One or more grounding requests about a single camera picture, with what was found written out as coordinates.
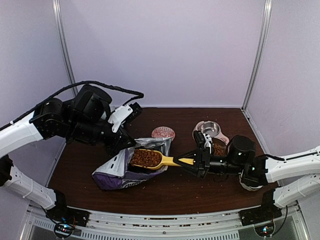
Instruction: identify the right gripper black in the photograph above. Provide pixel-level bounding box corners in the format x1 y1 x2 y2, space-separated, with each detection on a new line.
173 147 245 180

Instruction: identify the brown pet food kibble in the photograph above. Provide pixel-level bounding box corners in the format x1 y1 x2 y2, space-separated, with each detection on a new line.
130 149 162 167

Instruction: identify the yellow plastic scoop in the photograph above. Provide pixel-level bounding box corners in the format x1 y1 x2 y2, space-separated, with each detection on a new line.
129 148 181 170

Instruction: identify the purple pet food bag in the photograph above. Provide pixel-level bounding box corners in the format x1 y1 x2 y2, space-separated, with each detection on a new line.
91 137 172 191

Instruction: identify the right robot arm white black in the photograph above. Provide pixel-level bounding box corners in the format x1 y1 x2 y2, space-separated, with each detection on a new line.
173 131 320 221

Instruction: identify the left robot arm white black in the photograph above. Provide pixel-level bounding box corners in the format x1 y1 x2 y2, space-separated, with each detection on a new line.
0 80 144 222

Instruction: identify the front steel feeder bowl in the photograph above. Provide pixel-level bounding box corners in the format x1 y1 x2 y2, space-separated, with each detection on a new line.
212 139 227 157

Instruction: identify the steel feeder bowl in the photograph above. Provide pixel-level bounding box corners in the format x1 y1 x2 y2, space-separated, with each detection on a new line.
212 139 227 157
199 121 221 137

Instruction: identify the red patterned small bowl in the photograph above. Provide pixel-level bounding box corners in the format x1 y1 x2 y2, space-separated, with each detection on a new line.
151 126 176 140

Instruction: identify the rear steel feeder bowl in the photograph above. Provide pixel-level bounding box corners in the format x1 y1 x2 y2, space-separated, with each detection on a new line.
199 121 221 137

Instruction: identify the white scalloped ceramic bowl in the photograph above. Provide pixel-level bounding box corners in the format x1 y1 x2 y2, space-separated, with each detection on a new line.
239 175 263 192

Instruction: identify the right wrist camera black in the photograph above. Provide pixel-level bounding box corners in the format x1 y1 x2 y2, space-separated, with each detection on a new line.
193 130 213 154

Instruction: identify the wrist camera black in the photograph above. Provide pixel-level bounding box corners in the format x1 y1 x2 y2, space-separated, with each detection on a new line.
108 102 142 133
193 130 213 154

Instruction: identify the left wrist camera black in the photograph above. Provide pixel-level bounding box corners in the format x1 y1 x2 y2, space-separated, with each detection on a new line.
108 102 142 133

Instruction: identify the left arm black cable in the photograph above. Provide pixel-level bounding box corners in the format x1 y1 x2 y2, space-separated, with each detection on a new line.
49 79 145 103

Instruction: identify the front aluminium rail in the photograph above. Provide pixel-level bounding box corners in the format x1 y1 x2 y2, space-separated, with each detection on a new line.
17 201 311 240

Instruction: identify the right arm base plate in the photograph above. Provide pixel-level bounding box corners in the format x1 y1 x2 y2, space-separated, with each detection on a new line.
238 206 282 226

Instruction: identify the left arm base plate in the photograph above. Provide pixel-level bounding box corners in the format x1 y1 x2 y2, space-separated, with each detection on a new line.
43 206 90 227

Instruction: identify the right aluminium frame post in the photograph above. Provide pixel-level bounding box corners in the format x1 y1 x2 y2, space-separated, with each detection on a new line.
241 0 273 112

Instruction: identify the aluminium frame post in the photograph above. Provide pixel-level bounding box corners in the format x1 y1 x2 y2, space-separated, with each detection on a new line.
52 0 76 84
241 0 273 112

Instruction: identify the left aluminium frame post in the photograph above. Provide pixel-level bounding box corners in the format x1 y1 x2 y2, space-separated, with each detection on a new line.
52 0 76 84

